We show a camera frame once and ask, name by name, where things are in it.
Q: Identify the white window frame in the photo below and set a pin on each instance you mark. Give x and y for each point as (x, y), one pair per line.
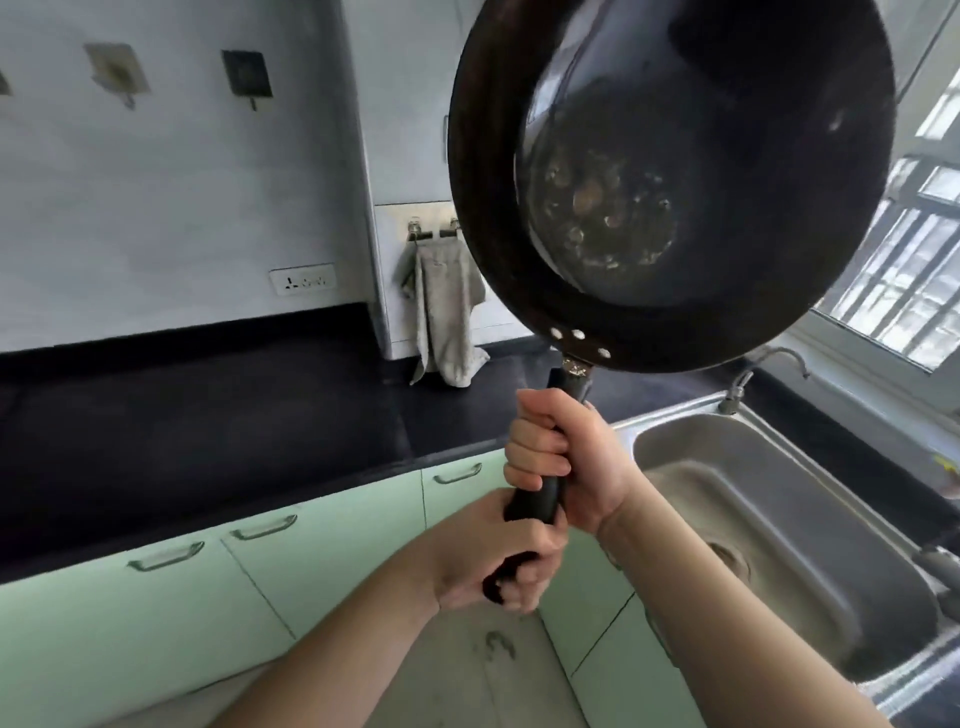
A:
(847, 337)

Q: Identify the person's left forearm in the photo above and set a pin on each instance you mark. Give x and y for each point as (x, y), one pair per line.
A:
(337, 660)

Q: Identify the person's right forearm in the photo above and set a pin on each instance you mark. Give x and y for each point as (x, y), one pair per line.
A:
(735, 630)

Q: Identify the grey towel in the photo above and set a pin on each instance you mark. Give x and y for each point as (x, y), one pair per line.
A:
(446, 315)

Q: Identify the row of metal window bars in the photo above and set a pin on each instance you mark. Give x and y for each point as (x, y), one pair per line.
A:
(915, 262)

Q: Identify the yellow faucet clip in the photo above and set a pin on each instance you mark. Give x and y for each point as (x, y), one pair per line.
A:
(946, 463)

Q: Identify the thin dark gooseneck faucet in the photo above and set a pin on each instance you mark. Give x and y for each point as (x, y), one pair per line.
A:
(731, 401)

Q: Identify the white wall socket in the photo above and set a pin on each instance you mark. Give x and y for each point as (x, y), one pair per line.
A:
(304, 280)

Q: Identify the stainless steel sink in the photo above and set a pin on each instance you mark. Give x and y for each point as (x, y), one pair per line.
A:
(787, 525)

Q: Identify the person's right hand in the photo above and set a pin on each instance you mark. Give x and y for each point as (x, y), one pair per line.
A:
(592, 465)

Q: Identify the person's left hand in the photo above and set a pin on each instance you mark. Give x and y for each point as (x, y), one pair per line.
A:
(472, 555)

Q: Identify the green sink cabinet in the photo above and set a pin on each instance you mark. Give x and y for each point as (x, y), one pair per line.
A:
(600, 645)

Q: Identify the black wok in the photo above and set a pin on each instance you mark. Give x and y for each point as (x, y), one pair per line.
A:
(675, 150)

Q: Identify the large steel faucet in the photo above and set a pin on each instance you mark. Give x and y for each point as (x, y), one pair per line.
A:
(937, 566)

